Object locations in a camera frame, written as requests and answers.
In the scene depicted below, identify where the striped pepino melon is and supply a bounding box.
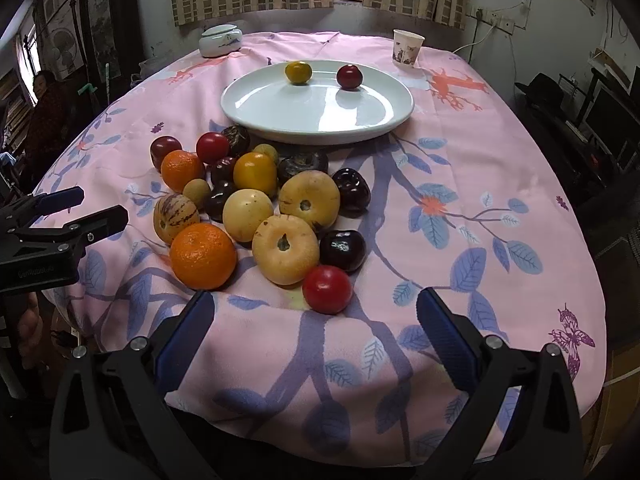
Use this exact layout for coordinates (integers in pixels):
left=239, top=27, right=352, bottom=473
left=153, top=194, right=200, bottom=246

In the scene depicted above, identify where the dark red plum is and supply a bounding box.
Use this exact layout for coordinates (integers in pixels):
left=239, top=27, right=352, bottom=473
left=336, top=64, right=363, bottom=91
left=150, top=136, right=182, bottom=171

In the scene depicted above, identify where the large orange mandarin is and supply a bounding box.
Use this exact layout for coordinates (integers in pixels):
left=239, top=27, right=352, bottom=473
left=169, top=223, right=238, bottom=290

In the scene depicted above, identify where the pale yellow round fruit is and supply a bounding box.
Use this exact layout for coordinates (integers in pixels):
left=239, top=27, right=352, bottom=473
left=222, top=188, right=273, bottom=243

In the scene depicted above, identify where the tan dimpled fruit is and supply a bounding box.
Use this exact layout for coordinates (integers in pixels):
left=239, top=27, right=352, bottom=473
left=252, top=214, right=320, bottom=286

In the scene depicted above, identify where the yellow pear-like fruit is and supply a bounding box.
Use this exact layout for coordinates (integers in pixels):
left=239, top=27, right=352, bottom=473
left=279, top=170, right=341, bottom=232

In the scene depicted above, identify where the small red tomato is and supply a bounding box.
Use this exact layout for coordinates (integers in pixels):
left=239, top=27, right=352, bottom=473
left=303, top=266, right=352, bottom=315

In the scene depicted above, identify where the large yellow-green citrus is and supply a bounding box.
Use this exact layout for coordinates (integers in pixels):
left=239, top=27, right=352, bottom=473
left=284, top=61, right=312, bottom=86

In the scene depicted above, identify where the black cherry fruit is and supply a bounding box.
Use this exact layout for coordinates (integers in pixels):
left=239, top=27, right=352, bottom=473
left=332, top=168, right=371, bottom=217

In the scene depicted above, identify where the person's left hand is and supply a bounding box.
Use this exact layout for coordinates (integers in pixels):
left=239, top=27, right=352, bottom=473
left=18, top=292, right=43, bottom=368

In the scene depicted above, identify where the dark black plum centre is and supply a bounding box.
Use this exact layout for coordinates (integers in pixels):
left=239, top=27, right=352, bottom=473
left=204, top=180, right=236, bottom=223

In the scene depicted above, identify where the dark purple plum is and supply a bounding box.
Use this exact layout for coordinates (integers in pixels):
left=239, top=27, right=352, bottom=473
left=209, top=156, right=238, bottom=185

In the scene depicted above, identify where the orange-yellow tomato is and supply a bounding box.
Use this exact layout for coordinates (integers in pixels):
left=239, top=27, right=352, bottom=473
left=233, top=152, right=278, bottom=197

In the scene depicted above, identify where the dark brown mangosteen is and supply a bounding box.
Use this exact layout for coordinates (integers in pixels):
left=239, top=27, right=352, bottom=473
left=221, top=125, right=250, bottom=157

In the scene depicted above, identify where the small olive-green fruit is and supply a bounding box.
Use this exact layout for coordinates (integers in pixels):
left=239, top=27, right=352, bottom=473
left=253, top=143, right=280, bottom=165

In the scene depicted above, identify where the white oval plate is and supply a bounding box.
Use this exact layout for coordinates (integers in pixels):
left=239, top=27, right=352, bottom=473
left=220, top=60, right=414, bottom=146

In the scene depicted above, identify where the white lidded ceramic jar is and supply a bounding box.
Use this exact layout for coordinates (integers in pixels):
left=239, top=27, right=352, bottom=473
left=198, top=24, right=243, bottom=58

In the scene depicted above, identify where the dark flat persimmon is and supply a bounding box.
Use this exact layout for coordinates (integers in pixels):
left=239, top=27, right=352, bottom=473
left=277, top=152, right=329, bottom=185

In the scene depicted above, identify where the pink floral tablecloth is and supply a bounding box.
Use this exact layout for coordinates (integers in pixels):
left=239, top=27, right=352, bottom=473
left=37, top=32, right=606, bottom=467

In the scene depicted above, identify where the computer monitor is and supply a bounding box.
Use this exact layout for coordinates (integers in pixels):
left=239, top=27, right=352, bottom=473
left=577, top=65, right=639, bottom=172

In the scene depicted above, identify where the patterned paper cup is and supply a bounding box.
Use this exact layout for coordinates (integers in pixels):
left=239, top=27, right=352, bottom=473
left=393, top=29, right=425, bottom=66

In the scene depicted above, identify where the wall power strip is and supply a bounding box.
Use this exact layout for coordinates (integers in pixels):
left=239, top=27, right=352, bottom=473
left=469, top=6, right=515, bottom=35

